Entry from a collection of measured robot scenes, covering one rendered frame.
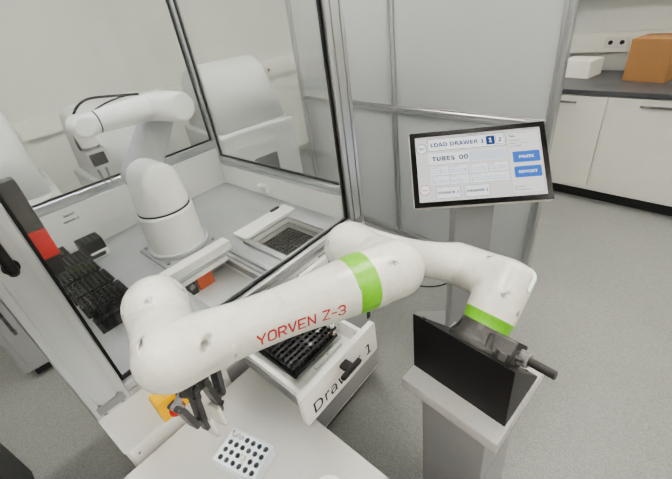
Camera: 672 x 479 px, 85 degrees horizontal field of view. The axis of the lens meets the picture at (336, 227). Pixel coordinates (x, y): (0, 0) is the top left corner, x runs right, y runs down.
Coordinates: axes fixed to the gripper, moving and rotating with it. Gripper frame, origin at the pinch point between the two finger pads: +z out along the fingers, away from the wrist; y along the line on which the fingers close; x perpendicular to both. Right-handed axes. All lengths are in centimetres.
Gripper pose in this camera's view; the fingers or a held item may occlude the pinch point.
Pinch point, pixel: (214, 419)
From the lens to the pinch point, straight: 97.0
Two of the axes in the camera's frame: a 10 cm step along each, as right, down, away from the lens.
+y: -4.4, 5.2, -7.4
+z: 1.2, 8.5, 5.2
